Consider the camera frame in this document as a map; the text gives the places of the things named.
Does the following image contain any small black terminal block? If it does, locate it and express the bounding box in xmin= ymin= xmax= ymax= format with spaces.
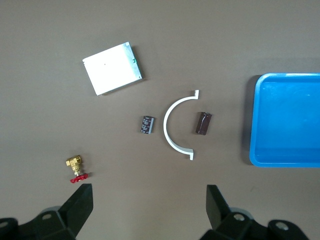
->
xmin=138 ymin=114 xmax=156 ymax=135

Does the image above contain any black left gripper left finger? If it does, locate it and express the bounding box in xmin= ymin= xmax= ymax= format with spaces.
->
xmin=0 ymin=183 xmax=94 ymax=240

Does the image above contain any brass valve red handle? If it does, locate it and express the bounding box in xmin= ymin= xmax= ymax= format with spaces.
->
xmin=65 ymin=155 xmax=89 ymax=185

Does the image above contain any blue plastic tray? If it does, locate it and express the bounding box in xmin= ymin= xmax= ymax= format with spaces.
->
xmin=249 ymin=72 xmax=320 ymax=168

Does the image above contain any brown table mat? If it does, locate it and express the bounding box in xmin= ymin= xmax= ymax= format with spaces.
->
xmin=0 ymin=0 xmax=320 ymax=240

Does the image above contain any white semicircular plastic bracket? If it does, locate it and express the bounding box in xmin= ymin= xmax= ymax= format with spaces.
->
xmin=162 ymin=89 xmax=201 ymax=161

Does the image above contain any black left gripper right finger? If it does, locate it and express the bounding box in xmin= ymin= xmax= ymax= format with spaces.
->
xmin=199 ymin=184 xmax=309 ymax=240

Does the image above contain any dark brown cylindrical capacitor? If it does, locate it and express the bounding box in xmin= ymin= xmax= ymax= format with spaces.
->
xmin=194 ymin=111 xmax=214 ymax=136

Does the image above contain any silver metal plate box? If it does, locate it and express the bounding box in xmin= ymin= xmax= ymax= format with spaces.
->
xmin=82 ymin=41 xmax=145 ymax=96

